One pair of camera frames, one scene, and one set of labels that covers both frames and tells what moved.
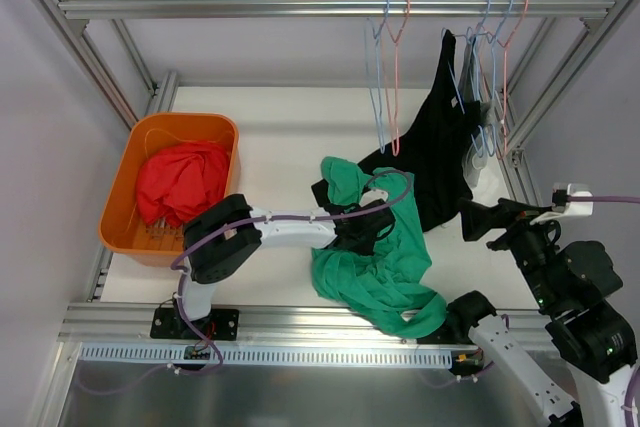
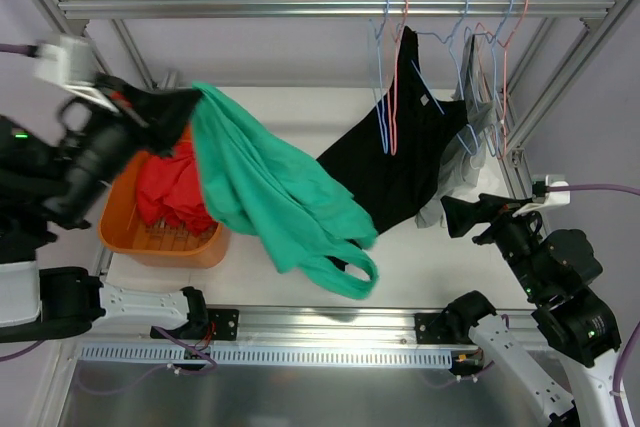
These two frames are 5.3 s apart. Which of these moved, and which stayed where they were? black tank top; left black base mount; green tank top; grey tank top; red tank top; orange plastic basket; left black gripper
Moved: left black gripper; black tank top; green tank top
Stayed: orange plastic basket; red tank top; left black base mount; grey tank top
